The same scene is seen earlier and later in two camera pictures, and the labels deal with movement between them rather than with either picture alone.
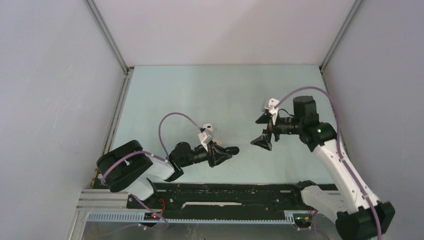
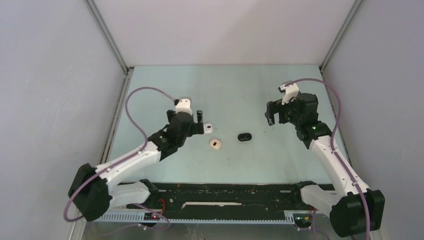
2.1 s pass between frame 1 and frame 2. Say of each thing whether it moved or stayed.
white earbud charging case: stayed
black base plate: stayed
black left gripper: moved
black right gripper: moved
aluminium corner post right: stayed
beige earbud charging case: stayed
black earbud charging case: moved
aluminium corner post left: stayed
